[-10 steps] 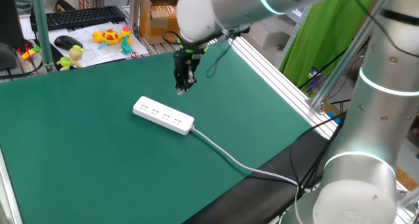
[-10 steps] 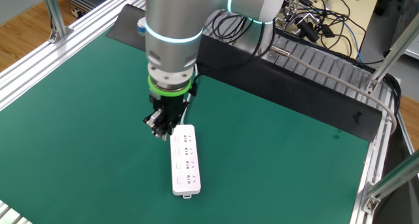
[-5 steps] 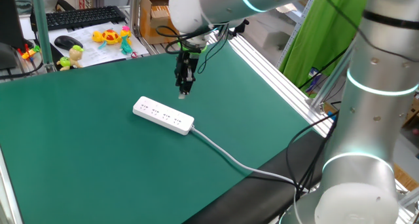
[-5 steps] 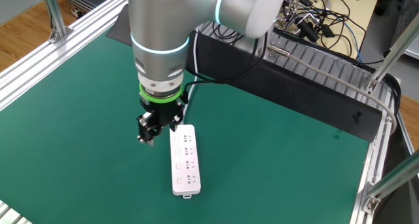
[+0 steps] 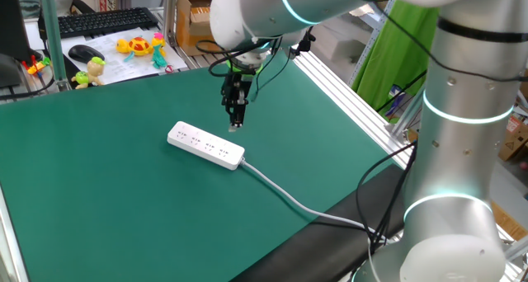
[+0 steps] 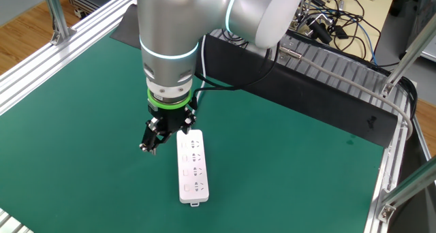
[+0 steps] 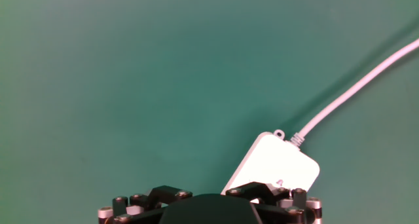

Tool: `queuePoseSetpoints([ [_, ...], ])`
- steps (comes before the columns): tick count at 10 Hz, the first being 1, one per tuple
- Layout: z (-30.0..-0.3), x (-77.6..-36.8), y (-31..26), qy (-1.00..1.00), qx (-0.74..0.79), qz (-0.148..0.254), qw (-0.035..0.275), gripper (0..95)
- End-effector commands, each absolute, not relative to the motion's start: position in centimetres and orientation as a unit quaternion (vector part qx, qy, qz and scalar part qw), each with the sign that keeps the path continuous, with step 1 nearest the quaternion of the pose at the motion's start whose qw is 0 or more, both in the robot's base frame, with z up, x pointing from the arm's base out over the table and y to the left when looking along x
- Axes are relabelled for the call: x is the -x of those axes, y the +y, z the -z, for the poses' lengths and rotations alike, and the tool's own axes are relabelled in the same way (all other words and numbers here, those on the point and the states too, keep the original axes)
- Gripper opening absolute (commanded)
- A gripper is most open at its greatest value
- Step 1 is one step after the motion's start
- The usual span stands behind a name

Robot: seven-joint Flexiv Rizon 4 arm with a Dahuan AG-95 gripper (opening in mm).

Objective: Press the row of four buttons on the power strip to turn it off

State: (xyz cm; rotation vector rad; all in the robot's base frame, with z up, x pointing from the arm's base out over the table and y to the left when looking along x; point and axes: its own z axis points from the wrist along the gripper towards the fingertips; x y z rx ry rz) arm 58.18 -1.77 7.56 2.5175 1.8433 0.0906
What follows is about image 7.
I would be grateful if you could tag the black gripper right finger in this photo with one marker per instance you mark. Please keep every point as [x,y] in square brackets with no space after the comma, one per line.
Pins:
[284,214]

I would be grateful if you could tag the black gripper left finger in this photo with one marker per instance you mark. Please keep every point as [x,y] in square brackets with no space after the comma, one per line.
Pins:
[144,206]

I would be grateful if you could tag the white four-socket power strip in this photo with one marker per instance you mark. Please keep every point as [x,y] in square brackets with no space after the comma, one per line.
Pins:
[278,161]

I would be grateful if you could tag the green table mat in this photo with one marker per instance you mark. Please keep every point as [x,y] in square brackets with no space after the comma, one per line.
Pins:
[131,86]

